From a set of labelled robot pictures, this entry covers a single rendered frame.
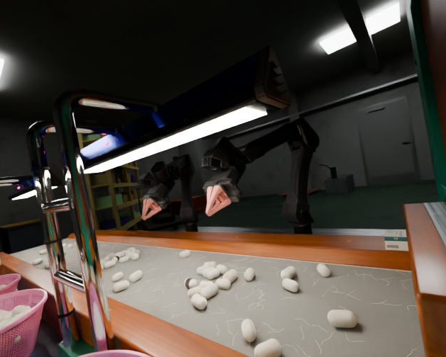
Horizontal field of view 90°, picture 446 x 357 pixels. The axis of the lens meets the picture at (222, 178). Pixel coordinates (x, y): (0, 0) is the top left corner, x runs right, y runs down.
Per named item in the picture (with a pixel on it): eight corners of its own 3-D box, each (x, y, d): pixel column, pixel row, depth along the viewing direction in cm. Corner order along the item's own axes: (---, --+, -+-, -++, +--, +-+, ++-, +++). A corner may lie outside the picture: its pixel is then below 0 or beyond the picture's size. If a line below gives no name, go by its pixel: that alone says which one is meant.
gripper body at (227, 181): (229, 183, 58) (240, 164, 63) (202, 185, 65) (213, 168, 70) (240, 199, 62) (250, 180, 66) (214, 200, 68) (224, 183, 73)
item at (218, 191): (206, 205, 55) (223, 180, 61) (188, 206, 60) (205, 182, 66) (220, 223, 59) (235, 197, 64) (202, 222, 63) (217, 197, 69)
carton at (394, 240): (386, 239, 48) (385, 230, 48) (408, 240, 46) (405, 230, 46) (386, 249, 43) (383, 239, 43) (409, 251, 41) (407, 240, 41)
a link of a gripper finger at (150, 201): (140, 213, 82) (153, 194, 87) (129, 214, 86) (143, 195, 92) (152, 224, 85) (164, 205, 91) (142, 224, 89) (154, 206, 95)
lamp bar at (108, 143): (99, 172, 70) (95, 149, 70) (293, 105, 31) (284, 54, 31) (70, 175, 63) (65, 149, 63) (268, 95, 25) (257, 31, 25)
